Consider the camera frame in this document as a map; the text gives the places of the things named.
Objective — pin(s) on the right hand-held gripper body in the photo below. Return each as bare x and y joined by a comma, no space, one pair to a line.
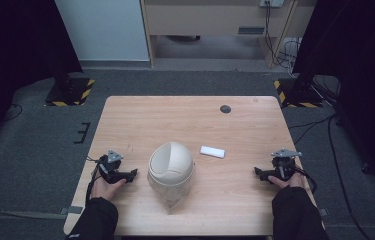
284,165

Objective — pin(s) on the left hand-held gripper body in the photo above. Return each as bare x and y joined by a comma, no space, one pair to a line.
111,166

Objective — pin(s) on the beige swing-lid trash bin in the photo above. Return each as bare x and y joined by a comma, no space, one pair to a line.
171,163

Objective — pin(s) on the white rectangular eraser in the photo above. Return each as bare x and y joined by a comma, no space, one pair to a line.
212,151

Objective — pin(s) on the person's right hand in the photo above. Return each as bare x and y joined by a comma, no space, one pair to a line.
292,181

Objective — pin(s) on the person's left hand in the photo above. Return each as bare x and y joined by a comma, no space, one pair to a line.
105,188

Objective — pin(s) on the clear plastic bin liner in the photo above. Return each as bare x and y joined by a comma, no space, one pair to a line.
171,193

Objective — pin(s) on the black stand base striped tape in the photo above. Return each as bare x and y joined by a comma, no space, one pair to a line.
296,95
70,92

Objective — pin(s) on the dark round table grommet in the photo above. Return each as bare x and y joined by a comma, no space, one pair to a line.
225,109

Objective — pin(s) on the black curtain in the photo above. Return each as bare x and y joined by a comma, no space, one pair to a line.
15,50
358,66

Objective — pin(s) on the light wooden desk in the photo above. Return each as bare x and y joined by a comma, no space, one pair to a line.
208,20

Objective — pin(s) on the grey wall power outlet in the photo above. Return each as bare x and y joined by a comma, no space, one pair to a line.
271,2

